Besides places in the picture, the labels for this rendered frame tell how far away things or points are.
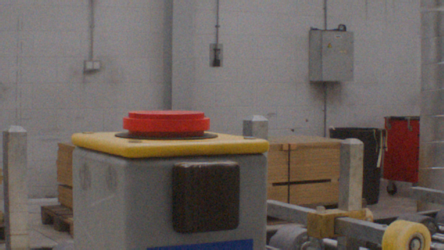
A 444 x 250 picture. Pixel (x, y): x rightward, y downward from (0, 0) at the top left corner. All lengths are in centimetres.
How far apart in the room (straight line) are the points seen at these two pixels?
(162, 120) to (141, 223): 5
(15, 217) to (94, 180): 112
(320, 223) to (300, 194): 580
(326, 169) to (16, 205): 631
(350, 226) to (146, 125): 139
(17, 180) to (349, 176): 68
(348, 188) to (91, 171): 145
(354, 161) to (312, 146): 580
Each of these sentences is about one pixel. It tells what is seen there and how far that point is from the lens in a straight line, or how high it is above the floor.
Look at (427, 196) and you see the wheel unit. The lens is 227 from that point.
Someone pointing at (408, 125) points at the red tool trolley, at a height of 73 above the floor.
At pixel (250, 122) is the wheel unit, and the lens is 171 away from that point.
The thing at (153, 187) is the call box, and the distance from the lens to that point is 38.
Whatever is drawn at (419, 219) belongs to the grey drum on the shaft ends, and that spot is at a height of 85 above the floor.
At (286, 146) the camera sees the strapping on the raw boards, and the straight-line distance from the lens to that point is 744.
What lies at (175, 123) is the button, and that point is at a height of 123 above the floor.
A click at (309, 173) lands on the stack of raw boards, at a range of 763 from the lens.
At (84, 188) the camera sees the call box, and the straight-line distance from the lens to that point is 42.
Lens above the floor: 125
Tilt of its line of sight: 3 degrees down
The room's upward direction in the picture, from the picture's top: 1 degrees clockwise
